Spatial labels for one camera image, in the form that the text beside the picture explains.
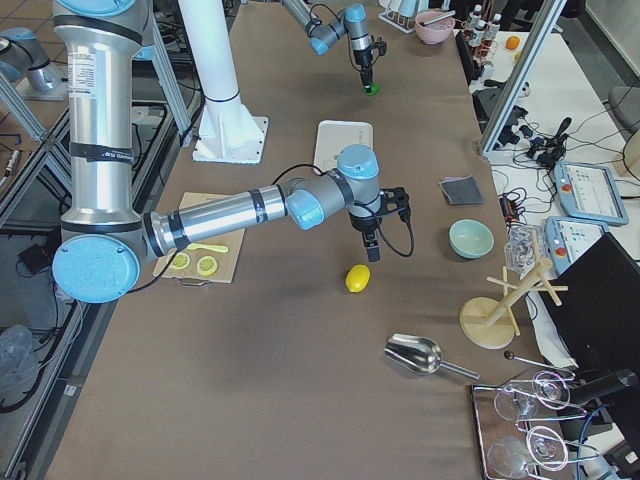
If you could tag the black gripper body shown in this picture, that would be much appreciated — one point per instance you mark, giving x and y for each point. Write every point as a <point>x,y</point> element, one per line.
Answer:
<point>364,223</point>
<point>362,58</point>

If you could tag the green lime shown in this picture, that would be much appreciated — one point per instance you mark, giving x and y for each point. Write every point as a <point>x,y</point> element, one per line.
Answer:
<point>371,89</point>

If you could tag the yellow lemon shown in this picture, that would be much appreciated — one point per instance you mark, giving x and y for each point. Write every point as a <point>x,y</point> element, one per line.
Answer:
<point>357,278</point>

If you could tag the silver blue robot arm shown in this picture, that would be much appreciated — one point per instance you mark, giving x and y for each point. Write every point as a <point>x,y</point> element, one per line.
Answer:
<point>350,22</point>
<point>104,241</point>

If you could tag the beige rectangular tray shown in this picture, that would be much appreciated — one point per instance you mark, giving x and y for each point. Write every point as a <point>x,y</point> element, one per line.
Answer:
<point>333,136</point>

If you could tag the chrome glass rack tray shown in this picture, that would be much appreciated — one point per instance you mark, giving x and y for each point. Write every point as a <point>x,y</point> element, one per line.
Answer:
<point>518,427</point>

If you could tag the pink bowl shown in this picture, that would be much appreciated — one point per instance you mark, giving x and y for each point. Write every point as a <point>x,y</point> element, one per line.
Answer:
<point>433,27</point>

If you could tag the light green bowl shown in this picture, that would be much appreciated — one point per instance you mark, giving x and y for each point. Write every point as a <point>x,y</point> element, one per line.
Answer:
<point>470,239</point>

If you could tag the grey folded cloth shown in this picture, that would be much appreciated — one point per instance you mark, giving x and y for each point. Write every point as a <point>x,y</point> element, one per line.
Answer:
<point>461,191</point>

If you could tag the metal scoop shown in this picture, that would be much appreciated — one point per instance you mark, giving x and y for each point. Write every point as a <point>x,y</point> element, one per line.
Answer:
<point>421,355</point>

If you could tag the bottle carrier with bottles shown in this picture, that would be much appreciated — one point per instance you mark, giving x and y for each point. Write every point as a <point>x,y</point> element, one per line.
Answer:
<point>479,30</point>

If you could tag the wooden mug tree stand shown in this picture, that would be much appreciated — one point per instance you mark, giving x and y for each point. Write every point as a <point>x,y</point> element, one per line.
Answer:
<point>490,323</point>

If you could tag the clear plastic container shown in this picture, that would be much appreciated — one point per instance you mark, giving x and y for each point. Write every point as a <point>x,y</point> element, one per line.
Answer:
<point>525,244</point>

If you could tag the orange fruit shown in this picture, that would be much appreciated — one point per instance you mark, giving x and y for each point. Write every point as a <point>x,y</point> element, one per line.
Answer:
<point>512,43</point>

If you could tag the yellow plastic knife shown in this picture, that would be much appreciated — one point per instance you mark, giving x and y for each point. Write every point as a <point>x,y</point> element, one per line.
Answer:
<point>209,247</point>

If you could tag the lemon slice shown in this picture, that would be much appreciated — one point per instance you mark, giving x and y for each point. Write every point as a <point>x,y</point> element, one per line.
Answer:
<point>180,261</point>
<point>207,266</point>

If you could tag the bamboo cutting board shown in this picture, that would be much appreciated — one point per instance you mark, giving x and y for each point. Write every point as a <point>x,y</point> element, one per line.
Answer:
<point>227,261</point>

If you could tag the teach pendant tablet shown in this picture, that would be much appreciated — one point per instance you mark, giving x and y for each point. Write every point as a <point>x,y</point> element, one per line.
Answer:
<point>569,238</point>
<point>589,192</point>

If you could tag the wine glass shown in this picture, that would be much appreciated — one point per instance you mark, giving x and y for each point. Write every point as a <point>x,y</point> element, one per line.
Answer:
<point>537,398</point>
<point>540,453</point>

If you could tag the black monitor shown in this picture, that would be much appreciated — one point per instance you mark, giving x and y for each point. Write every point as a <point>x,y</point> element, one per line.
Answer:
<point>598,320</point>

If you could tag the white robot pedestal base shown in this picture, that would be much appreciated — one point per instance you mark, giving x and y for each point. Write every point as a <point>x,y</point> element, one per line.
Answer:
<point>228,133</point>

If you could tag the aluminium frame post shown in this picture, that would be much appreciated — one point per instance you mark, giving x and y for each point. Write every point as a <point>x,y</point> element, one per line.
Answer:
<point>541,29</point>

